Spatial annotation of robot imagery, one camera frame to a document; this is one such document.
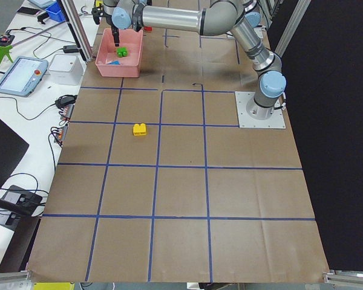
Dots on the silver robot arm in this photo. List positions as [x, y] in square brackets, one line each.
[230, 33]
[256, 16]

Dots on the green toy block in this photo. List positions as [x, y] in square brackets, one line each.
[122, 51]

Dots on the black camera stand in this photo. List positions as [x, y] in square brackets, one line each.
[20, 201]

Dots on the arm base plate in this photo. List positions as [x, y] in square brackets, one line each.
[252, 116]

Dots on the pink plastic box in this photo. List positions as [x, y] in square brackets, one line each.
[130, 65]

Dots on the black smartphone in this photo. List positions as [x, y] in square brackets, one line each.
[28, 11]

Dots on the white cube device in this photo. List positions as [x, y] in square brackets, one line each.
[66, 69]

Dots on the blue toy block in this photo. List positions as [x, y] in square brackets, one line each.
[116, 62]

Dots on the yellow toy block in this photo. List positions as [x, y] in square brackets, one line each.
[139, 129]

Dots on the teach pendant tablet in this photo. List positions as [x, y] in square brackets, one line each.
[23, 76]

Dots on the blue plastic bin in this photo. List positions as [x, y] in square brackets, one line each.
[55, 13]

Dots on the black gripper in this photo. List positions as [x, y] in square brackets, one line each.
[114, 24]

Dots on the green clamp tool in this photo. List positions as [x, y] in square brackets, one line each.
[5, 51]

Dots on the aluminium frame post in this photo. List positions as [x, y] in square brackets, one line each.
[76, 28]

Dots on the black power adapter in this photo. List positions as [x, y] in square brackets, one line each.
[68, 49]

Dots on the brown paper table cover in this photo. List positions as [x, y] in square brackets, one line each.
[197, 199]

